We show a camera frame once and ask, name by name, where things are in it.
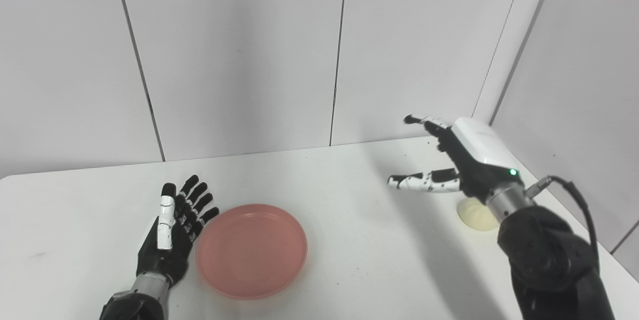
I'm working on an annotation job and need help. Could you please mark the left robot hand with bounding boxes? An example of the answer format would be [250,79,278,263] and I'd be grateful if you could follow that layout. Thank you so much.
[136,175,220,289]

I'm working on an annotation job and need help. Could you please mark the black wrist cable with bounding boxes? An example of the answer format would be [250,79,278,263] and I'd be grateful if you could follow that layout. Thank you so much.
[526,176,599,261]

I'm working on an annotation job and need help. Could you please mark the cream steamed bun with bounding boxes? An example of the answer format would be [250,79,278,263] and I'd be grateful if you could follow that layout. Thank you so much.
[458,197,500,232]

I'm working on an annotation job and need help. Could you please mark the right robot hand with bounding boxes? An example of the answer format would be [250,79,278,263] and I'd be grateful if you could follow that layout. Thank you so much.
[387,115,524,205]

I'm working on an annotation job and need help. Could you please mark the pink round plate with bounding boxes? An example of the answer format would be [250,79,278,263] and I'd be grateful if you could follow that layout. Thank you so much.
[195,204,309,301]

